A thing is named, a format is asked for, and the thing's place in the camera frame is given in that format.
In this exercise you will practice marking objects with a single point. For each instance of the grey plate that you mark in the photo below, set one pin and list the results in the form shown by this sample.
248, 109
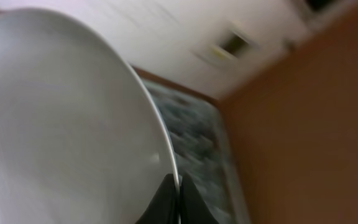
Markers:
81, 140

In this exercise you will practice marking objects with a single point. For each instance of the wall socket plate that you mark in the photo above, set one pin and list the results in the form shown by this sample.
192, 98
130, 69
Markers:
225, 48

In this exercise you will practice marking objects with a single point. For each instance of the grey dishwasher rack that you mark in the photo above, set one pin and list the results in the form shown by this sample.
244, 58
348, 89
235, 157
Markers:
202, 150

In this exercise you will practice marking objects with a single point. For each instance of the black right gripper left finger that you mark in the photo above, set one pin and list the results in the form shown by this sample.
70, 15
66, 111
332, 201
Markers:
162, 209

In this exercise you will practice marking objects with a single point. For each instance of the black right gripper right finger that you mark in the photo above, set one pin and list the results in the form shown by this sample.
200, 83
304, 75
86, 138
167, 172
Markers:
193, 209

